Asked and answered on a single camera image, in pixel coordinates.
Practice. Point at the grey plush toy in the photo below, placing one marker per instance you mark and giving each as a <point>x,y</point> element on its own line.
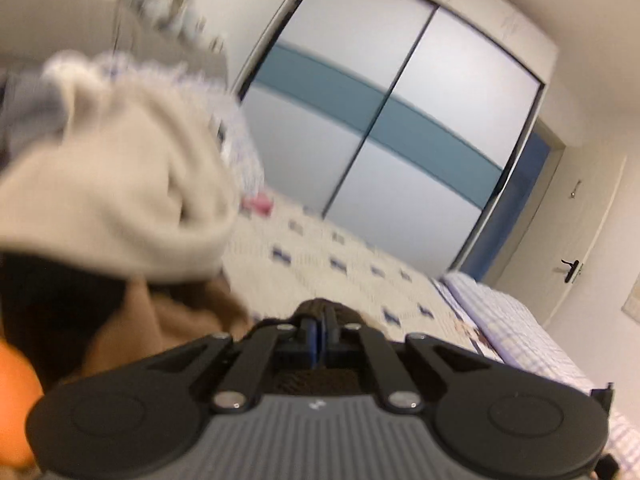
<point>165,10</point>

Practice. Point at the white door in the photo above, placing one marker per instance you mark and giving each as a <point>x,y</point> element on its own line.
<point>590,230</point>

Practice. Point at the purple plaid quilt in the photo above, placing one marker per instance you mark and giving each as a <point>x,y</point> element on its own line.
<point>525,325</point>

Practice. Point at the grey headboard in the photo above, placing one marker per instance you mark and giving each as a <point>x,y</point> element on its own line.
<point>75,15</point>

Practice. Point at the beige garment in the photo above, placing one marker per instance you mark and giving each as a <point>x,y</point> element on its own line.
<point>125,185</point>

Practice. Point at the wall map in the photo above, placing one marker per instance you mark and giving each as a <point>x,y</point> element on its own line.
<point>632,305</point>

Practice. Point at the grey door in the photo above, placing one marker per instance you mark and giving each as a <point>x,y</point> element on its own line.
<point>515,200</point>

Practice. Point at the pink cloth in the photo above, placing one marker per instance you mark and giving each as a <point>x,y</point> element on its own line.
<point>257,205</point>

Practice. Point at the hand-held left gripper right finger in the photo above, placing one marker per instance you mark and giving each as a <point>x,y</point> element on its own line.
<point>370,360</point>

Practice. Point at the sliding door wardrobe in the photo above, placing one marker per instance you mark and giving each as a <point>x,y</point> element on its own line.
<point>375,85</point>

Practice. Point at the purple plaid pillow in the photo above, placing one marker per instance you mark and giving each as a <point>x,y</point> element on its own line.
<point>240,145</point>

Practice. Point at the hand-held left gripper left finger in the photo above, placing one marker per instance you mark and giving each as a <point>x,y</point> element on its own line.
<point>312,340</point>

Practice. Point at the orange object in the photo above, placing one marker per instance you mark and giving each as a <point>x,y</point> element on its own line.
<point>17,400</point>

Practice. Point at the bear printed blanket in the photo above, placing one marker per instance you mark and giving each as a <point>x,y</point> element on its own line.
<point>350,260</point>

